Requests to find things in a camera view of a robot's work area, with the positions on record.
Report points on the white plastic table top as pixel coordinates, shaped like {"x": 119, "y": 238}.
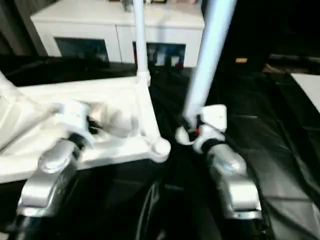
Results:
{"x": 112, "y": 90}

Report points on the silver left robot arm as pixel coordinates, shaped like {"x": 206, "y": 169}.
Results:
{"x": 40, "y": 190}

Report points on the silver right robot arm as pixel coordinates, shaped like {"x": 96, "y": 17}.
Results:
{"x": 237, "y": 190}

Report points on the black table mat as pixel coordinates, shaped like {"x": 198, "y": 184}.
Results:
{"x": 262, "y": 150}

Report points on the small yellow label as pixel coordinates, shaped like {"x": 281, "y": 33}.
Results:
{"x": 241, "y": 60}

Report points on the white sideboard cabinet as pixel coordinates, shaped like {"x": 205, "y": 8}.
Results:
{"x": 87, "y": 25}

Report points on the white flat board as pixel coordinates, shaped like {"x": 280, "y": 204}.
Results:
{"x": 310, "y": 87}

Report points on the grey pleated curtain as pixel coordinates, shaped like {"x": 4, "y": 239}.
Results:
{"x": 15, "y": 32}

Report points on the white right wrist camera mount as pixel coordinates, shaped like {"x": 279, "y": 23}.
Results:
{"x": 213, "y": 115}

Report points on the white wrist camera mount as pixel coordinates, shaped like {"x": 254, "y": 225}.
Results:
{"x": 72, "y": 115}
{"x": 213, "y": 115}

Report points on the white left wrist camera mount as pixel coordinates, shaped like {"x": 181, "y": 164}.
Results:
{"x": 72, "y": 115}

